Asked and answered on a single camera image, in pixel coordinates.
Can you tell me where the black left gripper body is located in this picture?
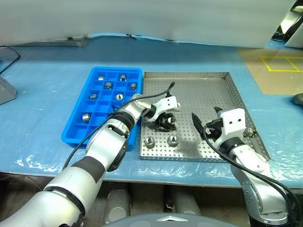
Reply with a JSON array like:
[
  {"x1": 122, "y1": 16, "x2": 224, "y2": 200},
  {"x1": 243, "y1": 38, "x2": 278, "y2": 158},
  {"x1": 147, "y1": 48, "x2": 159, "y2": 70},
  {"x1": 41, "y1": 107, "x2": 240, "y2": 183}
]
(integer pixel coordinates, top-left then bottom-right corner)
[{"x1": 148, "y1": 113, "x2": 170, "y2": 132}]

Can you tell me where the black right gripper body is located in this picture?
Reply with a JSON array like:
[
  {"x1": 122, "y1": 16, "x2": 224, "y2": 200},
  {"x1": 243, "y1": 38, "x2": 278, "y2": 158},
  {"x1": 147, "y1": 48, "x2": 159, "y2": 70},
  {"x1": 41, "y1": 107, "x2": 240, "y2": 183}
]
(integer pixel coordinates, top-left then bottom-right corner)
[{"x1": 203, "y1": 119, "x2": 223, "y2": 142}]

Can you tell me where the perforated steel tray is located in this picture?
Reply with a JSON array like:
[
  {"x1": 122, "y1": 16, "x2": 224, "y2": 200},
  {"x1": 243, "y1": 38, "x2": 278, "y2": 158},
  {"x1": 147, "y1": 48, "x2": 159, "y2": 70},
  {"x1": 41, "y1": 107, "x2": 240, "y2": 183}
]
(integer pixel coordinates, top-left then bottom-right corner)
[{"x1": 139, "y1": 71, "x2": 272, "y2": 163}]

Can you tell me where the blue plastic compartment tray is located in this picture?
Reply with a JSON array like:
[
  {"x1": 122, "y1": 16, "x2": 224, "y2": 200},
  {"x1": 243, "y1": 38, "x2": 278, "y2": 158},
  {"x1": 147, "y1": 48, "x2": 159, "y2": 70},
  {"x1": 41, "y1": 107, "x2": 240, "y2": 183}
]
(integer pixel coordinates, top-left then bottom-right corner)
[{"x1": 61, "y1": 66, "x2": 144, "y2": 152}]

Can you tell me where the flat perforated metal tray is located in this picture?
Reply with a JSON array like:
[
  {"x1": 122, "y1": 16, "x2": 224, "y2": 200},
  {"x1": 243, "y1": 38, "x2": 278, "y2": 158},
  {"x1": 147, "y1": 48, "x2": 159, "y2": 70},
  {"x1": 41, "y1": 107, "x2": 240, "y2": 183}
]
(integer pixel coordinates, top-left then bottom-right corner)
[{"x1": 14, "y1": 34, "x2": 90, "y2": 48}]

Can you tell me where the brown cardboard mat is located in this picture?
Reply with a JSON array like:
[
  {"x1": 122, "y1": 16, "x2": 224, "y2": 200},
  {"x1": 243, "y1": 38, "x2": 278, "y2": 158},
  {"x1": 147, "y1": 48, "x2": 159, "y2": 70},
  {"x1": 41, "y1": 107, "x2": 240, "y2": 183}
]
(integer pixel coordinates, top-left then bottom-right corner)
[{"x1": 238, "y1": 47, "x2": 303, "y2": 95}]

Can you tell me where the grey rounded leg shell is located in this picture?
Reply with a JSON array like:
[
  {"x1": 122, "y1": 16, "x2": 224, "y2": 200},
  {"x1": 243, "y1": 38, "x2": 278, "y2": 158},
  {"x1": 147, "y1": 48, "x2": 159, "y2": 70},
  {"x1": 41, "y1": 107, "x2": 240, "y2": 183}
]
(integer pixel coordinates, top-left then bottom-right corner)
[
  {"x1": 174, "y1": 192, "x2": 202, "y2": 216},
  {"x1": 105, "y1": 189, "x2": 132, "y2": 224}
]

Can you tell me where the dark grey rounded object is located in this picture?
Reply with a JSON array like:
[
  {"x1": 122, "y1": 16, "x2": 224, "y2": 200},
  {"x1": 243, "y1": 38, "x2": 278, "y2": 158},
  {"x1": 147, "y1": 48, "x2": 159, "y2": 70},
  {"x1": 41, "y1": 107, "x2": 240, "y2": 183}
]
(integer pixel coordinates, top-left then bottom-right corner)
[{"x1": 291, "y1": 93, "x2": 303, "y2": 106}]

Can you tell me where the dark grey rounded body shell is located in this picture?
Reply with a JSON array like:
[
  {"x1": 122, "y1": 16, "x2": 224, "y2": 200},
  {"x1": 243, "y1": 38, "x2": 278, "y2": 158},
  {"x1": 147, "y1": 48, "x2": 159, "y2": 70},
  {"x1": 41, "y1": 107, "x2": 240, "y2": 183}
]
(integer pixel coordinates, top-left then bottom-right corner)
[{"x1": 101, "y1": 212, "x2": 251, "y2": 227}]

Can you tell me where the white and black machine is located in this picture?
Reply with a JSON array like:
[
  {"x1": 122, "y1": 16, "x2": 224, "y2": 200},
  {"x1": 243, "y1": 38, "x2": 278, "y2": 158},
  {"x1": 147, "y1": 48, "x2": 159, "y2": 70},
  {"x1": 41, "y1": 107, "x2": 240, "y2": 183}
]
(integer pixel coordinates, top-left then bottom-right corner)
[{"x1": 271, "y1": 0, "x2": 303, "y2": 48}]

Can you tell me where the blue plastic table cover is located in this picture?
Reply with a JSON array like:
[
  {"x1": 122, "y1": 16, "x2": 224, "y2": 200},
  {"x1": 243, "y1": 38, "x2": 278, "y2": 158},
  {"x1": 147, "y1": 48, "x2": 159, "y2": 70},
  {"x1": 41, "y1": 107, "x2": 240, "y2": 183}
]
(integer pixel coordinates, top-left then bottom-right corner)
[{"x1": 0, "y1": 33, "x2": 303, "y2": 189}]

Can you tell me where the grey perforated metal box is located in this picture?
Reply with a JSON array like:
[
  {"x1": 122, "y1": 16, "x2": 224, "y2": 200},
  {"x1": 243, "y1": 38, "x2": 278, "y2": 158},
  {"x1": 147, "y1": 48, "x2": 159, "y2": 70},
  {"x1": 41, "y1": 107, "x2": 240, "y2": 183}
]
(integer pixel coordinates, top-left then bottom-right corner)
[{"x1": 0, "y1": 75, "x2": 17, "y2": 106}]

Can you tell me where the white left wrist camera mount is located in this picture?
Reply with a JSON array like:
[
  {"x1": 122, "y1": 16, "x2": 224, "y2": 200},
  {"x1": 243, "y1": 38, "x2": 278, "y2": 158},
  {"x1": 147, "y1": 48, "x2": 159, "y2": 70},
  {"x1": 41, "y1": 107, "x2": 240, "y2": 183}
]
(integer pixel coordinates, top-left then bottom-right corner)
[{"x1": 148, "y1": 96, "x2": 183, "y2": 122}]

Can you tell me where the thin black power cable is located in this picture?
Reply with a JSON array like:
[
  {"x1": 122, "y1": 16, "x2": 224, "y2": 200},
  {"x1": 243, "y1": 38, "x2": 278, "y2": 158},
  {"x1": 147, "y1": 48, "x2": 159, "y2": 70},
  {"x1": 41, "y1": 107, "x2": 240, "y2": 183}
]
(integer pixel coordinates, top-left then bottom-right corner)
[{"x1": 0, "y1": 46, "x2": 21, "y2": 74}]

